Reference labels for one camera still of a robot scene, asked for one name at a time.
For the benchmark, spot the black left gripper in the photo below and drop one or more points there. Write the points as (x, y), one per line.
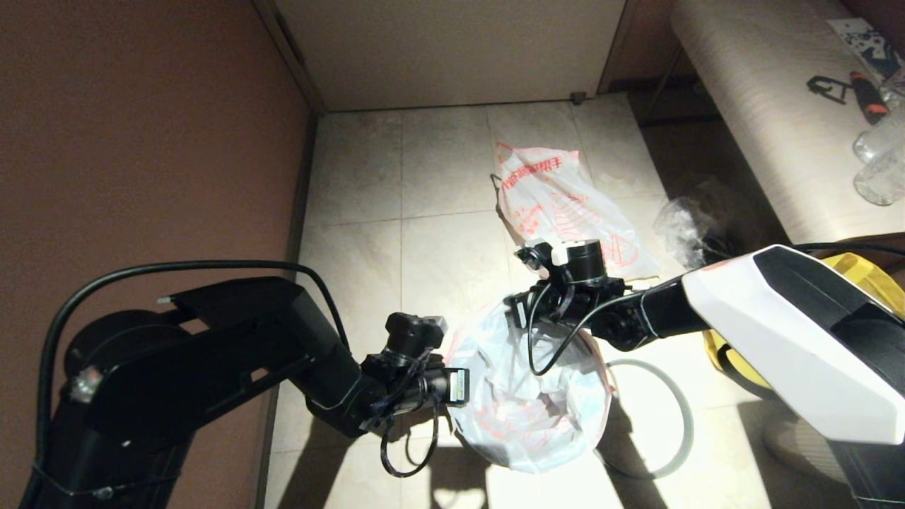
(417, 389)

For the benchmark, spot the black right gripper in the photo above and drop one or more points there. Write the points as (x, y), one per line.
(565, 304)

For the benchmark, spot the white red-printed trash bag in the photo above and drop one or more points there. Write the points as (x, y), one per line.
(565, 205)

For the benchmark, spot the white plastic bag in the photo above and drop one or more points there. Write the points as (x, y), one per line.
(523, 403)

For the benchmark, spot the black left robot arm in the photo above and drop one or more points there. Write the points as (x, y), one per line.
(177, 396)

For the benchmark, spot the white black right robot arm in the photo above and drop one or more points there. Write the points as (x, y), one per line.
(778, 332)

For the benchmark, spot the crumpled clear plastic bag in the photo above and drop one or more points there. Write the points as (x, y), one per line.
(682, 226)

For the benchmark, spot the yellow fabric tote bag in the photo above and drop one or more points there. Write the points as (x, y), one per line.
(870, 276)

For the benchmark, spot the small metal door stop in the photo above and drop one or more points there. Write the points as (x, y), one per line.
(577, 98)

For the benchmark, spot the white door panel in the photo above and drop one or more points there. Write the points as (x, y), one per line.
(452, 49)

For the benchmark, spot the beige ribbed stool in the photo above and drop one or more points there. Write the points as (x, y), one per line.
(806, 445)

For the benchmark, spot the beige wood-grain table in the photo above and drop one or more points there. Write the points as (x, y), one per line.
(763, 106)

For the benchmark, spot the black metal clip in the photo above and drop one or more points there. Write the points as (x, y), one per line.
(820, 88)

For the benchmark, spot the clear plastic bottle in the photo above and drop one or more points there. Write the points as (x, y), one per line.
(885, 179)
(877, 143)

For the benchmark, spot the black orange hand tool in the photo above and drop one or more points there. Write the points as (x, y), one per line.
(870, 99)

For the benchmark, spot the blue white printed paper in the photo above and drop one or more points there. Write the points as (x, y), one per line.
(868, 48)

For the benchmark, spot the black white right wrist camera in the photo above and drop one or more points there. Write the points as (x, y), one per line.
(576, 261)

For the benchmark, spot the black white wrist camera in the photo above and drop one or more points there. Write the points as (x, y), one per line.
(576, 261)
(413, 336)

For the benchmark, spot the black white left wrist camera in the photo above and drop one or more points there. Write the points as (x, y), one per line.
(413, 336)

